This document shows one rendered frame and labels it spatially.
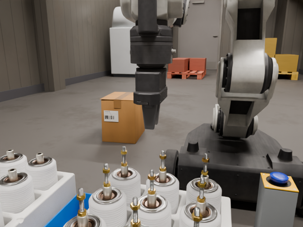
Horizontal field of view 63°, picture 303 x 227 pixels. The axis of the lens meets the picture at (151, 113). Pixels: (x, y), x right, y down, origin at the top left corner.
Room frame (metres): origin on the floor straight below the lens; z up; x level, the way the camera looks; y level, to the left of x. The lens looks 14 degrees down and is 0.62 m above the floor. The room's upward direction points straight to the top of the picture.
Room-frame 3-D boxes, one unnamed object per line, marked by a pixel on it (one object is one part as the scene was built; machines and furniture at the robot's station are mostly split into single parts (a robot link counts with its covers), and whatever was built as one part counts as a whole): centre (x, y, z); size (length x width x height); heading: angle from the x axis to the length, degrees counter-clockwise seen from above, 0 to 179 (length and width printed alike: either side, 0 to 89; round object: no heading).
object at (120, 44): (6.10, 0.52, 0.78); 0.81 x 0.67 x 1.56; 167
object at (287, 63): (5.95, -2.83, 0.42); 1.44 x 1.03 x 0.85; 165
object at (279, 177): (0.53, -0.30, 0.32); 0.04 x 0.04 x 0.02
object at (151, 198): (0.53, 0.00, 0.26); 0.02 x 0.02 x 0.03
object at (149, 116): (0.51, 0.01, 0.48); 0.03 x 0.02 x 0.06; 77
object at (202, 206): (0.50, -0.11, 0.26); 0.02 x 0.02 x 0.03
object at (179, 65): (5.92, -0.87, 0.21); 1.19 x 0.78 x 0.41; 165
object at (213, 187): (0.61, -0.15, 0.25); 0.08 x 0.08 x 0.01
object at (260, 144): (1.15, -0.40, 0.19); 0.64 x 0.52 x 0.33; 167
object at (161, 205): (0.53, 0.00, 0.25); 0.08 x 0.08 x 0.01
